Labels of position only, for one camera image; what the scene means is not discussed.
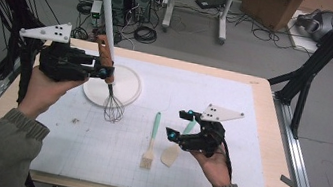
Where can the white rolling stand frame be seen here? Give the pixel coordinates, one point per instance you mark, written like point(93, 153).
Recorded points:
point(169, 6)

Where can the grey metal clamp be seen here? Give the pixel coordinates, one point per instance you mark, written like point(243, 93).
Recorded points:
point(290, 184)

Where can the white grid mat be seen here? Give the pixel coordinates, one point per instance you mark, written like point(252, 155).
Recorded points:
point(156, 81)

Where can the person's left hand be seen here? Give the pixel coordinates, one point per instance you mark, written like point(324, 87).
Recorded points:
point(41, 94)

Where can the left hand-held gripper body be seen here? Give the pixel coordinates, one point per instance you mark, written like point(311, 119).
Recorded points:
point(61, 63)

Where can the black flat device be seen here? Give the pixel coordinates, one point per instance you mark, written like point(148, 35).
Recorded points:
point(211, 2)

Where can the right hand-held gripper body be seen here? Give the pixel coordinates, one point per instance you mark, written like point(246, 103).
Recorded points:
point(204, 140)

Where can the white floor board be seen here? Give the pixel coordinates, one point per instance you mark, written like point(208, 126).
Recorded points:
point(307, 43)

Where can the white hook stand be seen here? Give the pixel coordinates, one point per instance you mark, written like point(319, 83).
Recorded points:
point(128, 84)

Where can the cardboard box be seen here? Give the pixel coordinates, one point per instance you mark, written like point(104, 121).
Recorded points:
point(269, 8)

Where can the person's right hand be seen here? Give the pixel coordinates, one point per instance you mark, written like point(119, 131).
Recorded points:
point(214, 170)

